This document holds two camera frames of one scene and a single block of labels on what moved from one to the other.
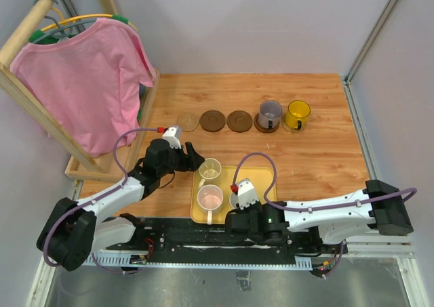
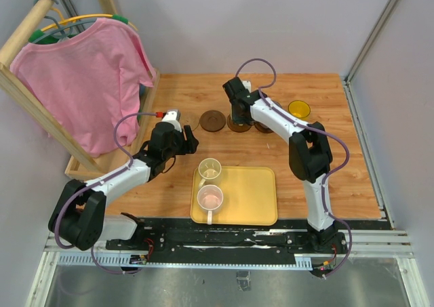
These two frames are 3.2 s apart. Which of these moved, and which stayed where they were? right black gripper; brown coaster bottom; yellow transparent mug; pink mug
Moved: right black gripper
Stayed: pink mug; yellow transparent mug; brown coaster bottom
